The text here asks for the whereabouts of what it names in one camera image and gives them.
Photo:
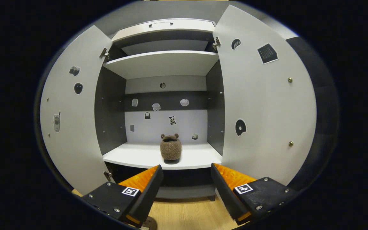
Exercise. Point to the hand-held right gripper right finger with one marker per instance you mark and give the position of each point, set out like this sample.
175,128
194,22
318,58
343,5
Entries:
225,195

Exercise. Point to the white shoe cabinet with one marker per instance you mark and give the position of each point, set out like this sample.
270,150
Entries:
161,64

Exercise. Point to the white cabinet door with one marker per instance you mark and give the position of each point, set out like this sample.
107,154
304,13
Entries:
75,134
267,105

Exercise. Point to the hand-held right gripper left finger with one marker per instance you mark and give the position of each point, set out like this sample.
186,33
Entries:
149,195

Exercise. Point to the brown fuzzy shoe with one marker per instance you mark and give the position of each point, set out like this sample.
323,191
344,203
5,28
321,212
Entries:
170,150
150,223

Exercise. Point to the white cabinet drawer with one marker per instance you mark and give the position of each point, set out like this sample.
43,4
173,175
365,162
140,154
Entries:
190,27

